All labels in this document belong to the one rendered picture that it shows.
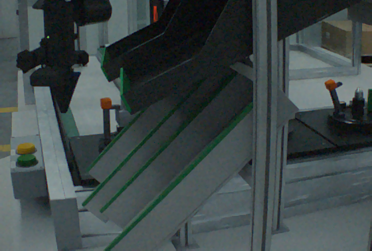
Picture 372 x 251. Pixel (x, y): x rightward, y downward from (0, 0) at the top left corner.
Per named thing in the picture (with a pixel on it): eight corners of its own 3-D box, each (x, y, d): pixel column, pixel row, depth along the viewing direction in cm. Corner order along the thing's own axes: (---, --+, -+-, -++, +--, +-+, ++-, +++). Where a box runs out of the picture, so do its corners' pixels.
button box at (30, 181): (14, 200, 109) (9, 170, 107) (13, 162, 128) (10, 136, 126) (48, 196, 111) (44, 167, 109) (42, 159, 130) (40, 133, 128)
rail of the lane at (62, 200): (58, 251, 98) (49, 195, 95) (36, 111, 180) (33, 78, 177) (88, 248, 99) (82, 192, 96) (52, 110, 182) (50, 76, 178)
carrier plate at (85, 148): (82, 190, 102) (81, 179, 101) (69, 145, 124) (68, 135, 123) (214, 174, 108) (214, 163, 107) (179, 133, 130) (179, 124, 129)
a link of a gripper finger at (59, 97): (76, 76, 107) (46, 76, 108) (70, 81, 104) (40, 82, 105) (78, 113, 109) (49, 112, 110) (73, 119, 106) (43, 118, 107)
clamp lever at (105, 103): (102, 139, 112) (101, 100, 109) (101, 136, 113) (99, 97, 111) (121, 138, 113) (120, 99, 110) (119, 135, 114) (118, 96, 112)
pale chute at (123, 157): (105, 224, 81) (81, 205, 80) (106, 187, 94) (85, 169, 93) (249, 78, 77) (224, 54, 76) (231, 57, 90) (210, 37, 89)
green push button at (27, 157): (18, 171, 109) (16, 162, 109) (17, 164, 113) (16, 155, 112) (37, 169, 110) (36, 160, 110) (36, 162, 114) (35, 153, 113)
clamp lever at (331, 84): (337, 115, 124) (327, 84, 122) (333, 112, 126) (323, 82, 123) (350, 107, 125) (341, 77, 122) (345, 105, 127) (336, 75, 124)
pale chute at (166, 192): (126, 279, 68) (97, 257, 66) (124, 229, 80) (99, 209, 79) (299, 109, 63) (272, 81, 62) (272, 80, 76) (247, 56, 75)
